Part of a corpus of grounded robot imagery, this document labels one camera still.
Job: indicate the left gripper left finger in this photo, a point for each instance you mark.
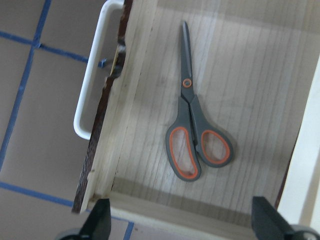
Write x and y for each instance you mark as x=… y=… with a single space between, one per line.
x=97 y=225

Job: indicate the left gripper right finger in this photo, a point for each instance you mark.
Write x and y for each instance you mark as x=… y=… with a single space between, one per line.
x=268 y=224

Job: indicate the grey orange scissors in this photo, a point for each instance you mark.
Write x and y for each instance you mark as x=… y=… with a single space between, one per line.
x=192 y=122

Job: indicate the dark wooden drawer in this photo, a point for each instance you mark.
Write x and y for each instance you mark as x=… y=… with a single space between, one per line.
x=253 y=69

